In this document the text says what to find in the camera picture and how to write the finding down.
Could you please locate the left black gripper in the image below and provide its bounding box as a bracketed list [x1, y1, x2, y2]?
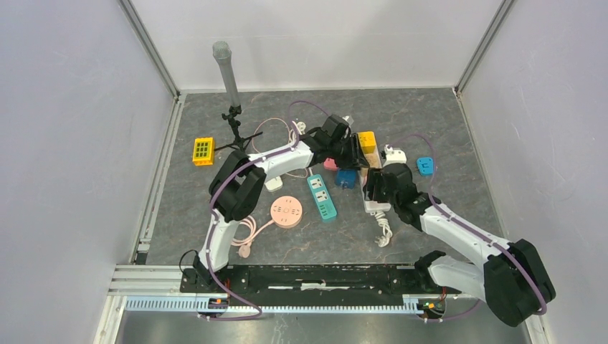
[328, 134, 369, 172]

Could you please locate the yellow cube adapter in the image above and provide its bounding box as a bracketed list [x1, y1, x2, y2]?
[357, 131, 377, 154]

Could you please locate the pink coiled socket cord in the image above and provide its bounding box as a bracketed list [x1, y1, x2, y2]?
[232, 216, 277, 259]

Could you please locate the white folding plug adapter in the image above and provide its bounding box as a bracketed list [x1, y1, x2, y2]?
[265, 176, 283, 193]

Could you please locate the aluminium frame rail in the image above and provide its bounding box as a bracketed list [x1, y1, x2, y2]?
[108, 264, 540, 315]

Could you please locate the black tripod stand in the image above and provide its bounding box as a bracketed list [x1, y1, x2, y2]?
[214, 105, 262, 152]

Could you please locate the white power strip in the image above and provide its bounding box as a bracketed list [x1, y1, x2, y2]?
[359, 149, 391, 214]

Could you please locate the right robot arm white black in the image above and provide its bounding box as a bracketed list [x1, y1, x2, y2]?
[364, 163, 556, 327]

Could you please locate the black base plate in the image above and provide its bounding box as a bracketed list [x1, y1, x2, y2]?
[180, 264, 446, 307]

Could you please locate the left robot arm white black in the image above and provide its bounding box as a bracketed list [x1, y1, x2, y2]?
[193, 115, 369, 292]

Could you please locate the teal power strip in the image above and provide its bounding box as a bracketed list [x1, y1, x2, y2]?
[307, 174, 338, 223]

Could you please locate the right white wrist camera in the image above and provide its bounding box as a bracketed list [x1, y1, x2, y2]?
[380, 145, 407, 167]

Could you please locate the pink cube adapter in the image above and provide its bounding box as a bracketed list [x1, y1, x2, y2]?
[323, 158, 339, 171]

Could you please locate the light blue cube adapter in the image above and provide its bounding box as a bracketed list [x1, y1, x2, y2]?
[416, 156, 434, 176]

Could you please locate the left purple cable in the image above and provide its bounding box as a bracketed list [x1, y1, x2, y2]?
[199, 100, 333, 323]

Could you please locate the grey microphone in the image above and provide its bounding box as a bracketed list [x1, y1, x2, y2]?
[212, 41, 241, 108]

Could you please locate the white strip cord with plug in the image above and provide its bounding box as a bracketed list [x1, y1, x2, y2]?
[372, 210, 394, 249]

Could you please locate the round pink power socket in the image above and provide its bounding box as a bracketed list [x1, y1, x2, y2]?
[270, 196, 303, 229]

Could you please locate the dark blue cube adapter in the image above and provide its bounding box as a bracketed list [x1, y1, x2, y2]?
[335, 169, 358, 189]

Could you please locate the yellow socket block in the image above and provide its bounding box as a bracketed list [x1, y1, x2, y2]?
[192, 137, 215, 166]

